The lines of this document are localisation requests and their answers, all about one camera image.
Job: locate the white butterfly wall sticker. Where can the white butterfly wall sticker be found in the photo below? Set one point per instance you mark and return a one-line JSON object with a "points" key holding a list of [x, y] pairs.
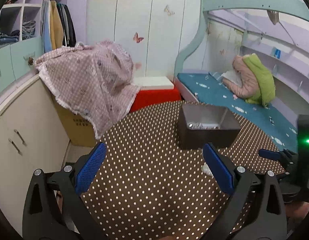
{"points": [[168, 11]]}

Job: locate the person's right hand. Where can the person's right hand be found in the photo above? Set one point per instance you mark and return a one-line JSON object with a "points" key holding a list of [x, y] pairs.
{"points": [[295, 212]]}

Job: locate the white pillow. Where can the white pillow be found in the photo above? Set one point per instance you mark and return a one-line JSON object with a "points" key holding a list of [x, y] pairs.
{"points": [[233, 76]]}

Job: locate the white foam board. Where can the white foam board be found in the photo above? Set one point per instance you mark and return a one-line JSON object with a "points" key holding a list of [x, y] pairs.
{"points": [[153, 83]]}

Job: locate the pink butterfly wall sticker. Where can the pink butterfly wall sticker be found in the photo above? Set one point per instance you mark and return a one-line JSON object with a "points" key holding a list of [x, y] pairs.
{"points": [[137, 38]]}

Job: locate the pink folded quilt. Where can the pink folded quilt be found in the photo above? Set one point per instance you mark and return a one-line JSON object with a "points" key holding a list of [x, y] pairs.
{"points": [[249, 82]]}

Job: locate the grey metal tin box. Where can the grey metal tin box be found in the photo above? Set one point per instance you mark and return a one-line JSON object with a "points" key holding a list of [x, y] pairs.
{"points": [[200, 124]]}

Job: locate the purple open shelf unit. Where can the purple open shelf unit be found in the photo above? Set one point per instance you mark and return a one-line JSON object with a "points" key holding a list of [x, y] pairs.
{"points": [[21, 20]]}

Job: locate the cream low cabinet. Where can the cream low cabinet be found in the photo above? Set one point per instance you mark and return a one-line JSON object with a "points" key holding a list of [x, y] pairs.
{"points": [[31, 137]]}

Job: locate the hanging clothes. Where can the hanging clothes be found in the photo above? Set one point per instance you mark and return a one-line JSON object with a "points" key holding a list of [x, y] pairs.
{"points": [[57, 28]]}

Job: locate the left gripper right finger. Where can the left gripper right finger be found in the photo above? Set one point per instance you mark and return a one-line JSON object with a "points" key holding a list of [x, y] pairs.
{"points": [[266, 219]]}

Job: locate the white wardrobe doors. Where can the white wardrobe doors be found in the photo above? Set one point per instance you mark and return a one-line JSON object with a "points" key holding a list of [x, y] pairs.
{"points": [[164, 36]]}

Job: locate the brown polka dot tablecloth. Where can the brown polka dot tablecloth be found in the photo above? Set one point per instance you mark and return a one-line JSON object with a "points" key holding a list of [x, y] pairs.
{"points": [[148, 187]]}

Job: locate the small blue box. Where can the small blue box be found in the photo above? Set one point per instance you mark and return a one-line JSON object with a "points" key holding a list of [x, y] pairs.
{"points": [[276, 53]]}

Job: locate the teal candy print mattress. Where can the teal candy print mattress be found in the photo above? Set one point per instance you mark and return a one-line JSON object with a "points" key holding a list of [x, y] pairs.
{"points": [[211, 91]]}

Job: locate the white jade pendant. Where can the white jade pendant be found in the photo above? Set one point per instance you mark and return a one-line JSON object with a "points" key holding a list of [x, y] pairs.
{"points": [[206, 170]]}

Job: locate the red storage ottoman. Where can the red storage ottoman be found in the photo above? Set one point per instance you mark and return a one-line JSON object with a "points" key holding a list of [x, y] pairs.
{"points": [[146, 98]]}

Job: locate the green folded quilt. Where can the green folded quilt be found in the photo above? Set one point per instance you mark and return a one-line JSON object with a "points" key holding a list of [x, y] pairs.
{"points": [[266, 91]]}

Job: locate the pink checkered cloth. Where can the pink checkered cloth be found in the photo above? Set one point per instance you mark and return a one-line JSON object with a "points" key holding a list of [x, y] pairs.
{"points": [[94, 82]]}

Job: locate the teal drawer cabinet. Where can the teal drawer cabinet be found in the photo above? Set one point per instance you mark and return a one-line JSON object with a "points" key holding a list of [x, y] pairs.
{"points": [[14, 60]]}

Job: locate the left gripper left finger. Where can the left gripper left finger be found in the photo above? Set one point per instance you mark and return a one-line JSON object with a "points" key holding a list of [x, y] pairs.
{"points": [[53, 206]]}

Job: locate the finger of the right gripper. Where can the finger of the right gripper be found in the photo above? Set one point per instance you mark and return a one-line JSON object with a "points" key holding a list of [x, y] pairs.
{"points": [[272, 155], [288, 161]]}

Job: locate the cardboard box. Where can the cardboard box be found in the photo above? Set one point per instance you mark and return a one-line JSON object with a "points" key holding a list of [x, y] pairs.
{"points": [[79, 130]]}

